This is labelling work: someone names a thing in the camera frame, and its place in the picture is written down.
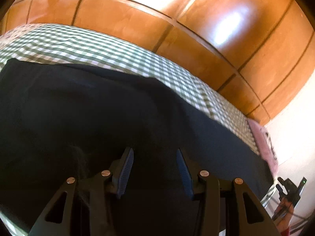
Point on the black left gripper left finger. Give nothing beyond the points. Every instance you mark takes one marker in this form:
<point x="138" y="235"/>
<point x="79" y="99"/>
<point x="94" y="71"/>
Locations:
<point x="111" y="181"/>

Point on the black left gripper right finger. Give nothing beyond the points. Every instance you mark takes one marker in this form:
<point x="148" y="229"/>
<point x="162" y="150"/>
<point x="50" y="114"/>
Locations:
<point x="222" y="203"/>

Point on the black embroidered pants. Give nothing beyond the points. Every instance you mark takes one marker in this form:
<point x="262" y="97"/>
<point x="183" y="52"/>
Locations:
<point x="61" y="121"/>

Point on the person right hand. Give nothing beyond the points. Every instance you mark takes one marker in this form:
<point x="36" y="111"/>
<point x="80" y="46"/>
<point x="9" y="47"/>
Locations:
<point x="286" y="210"/>

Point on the purple cat pillow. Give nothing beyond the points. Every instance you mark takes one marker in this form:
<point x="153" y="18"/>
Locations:
<point x="264" y="144"/>

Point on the green checkered bed sheet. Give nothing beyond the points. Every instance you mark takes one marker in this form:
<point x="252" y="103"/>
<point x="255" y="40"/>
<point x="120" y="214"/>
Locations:
<point x="52" y="44"/>

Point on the wooden wardrobe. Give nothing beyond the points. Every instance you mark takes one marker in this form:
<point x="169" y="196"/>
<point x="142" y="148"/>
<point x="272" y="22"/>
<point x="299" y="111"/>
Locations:
<point x="258" y="54"/>

